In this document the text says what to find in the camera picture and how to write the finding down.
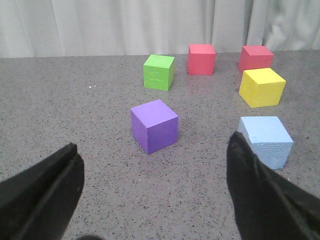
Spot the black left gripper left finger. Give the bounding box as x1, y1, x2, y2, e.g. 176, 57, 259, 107
0, 143, 85, 240

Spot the grey pleated curtain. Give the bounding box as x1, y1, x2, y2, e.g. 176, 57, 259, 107
0, 0, 320, 58

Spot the yellow foam cube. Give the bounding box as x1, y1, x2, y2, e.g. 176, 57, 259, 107
239, 68, 286, 108

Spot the green foam cube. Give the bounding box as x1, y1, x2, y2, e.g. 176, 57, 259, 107
143, 54, 175, 91

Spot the purple foam cube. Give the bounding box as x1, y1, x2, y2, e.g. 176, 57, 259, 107
130, 99, 179, 154

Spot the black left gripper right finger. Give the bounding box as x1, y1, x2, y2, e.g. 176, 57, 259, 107
226, 131, 320, 240

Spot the light blue foam cube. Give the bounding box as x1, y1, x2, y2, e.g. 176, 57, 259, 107
237, 116, 294, 170

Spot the red foam cube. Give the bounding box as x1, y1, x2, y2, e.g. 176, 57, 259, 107
187, 44, 216, 75
238, 45, 274, 72

